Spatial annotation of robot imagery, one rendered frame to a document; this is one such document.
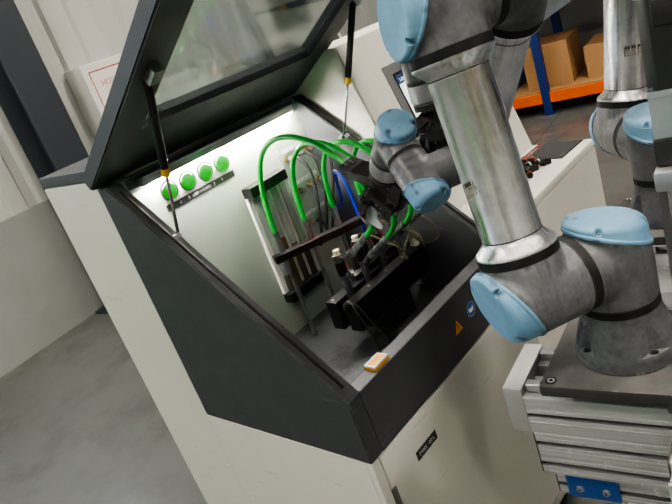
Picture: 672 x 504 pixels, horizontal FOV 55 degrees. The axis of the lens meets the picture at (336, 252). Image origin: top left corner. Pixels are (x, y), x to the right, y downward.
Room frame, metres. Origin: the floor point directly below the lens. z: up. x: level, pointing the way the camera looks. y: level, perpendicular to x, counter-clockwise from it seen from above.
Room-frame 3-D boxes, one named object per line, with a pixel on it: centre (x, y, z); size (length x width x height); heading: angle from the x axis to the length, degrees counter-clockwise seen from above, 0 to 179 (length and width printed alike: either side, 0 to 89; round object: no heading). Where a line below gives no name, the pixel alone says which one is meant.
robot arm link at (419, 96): (1.38, -0.30, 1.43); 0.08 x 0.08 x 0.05
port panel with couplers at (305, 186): (1.88, 0.00, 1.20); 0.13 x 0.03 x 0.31; 133
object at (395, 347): (1.35, -0.16, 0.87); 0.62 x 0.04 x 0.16; 133
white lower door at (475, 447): (1.34, -0.17, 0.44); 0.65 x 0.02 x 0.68; 133
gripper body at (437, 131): (1.37, -0.30, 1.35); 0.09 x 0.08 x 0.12; 43
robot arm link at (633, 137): (1.23, -0.69, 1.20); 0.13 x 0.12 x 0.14; 177
